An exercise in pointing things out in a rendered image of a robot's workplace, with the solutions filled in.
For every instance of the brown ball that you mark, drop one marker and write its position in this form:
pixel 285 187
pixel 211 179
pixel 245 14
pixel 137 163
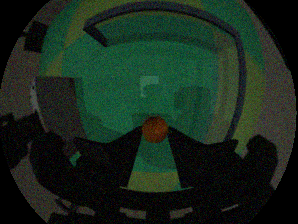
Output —
pixel 154 129

